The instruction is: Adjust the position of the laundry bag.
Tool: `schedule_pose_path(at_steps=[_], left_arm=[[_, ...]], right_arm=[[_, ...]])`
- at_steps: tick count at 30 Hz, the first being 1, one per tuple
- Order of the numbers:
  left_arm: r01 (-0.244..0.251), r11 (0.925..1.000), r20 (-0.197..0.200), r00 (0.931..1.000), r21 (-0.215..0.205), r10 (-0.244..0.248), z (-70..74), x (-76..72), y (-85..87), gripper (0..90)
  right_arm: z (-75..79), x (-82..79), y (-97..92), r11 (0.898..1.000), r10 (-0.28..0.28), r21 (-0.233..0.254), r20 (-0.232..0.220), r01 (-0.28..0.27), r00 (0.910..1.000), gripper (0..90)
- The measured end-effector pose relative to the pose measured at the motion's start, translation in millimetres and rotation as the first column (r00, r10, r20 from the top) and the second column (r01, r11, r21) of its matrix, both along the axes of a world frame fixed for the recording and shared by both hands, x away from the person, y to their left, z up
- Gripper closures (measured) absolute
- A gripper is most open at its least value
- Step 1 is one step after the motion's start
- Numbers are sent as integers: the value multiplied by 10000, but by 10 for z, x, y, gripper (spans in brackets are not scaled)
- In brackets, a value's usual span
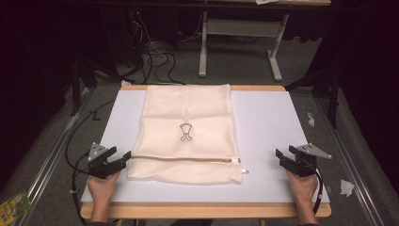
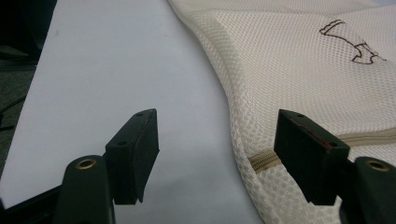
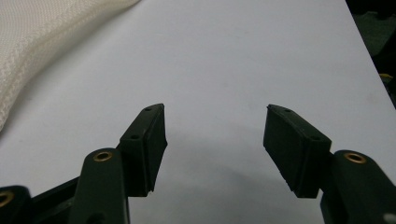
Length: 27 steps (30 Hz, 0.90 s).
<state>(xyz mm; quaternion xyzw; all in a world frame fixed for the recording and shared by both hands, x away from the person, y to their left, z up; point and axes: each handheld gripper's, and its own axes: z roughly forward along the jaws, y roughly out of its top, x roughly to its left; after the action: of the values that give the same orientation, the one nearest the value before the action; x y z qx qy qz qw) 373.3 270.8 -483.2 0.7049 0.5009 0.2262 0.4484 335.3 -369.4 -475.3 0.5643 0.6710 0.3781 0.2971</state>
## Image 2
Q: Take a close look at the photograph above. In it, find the black floor cable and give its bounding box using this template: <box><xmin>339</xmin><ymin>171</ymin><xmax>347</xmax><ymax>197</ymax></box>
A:
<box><xmin>0</xmin><ymin>94</ymin><xmax>28</xmax><ymax>132</ymax></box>

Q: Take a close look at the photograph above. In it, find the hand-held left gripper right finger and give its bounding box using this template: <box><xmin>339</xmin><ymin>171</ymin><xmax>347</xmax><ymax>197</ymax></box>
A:
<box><xmin>274</xmin><ymin>108</ymin><xmax>351</xmax><ymax>207</ymax></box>

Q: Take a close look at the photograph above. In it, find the cream mesh laundry bag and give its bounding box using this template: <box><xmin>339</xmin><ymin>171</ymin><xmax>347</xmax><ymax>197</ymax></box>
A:
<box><xmin>167</xmin><ymin>0</ymin><xmax>396</xmax><ymax>224</ymax></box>

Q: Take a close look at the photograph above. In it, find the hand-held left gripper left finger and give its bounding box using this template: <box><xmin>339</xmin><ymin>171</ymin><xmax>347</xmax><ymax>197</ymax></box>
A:
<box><xmin>105</xmin><ymin>108</ymin><xmax>161</xmax><ymax>206</ymax></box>

